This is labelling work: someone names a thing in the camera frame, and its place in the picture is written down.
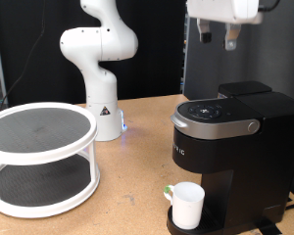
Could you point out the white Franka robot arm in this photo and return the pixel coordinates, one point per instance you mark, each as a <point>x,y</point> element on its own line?
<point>99,84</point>

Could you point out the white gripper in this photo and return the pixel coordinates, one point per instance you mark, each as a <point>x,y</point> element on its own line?
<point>222,9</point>

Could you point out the grey partition panel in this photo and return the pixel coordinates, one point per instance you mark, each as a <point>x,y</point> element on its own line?
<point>271,58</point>

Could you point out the white two-tier turntable stand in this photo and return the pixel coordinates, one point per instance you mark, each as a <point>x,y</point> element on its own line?
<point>39,130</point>

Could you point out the perforated metal upright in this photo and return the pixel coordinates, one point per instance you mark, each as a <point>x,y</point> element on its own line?
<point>185,49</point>

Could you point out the black Keurig coffee machine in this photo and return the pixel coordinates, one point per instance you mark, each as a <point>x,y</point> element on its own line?
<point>251,169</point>

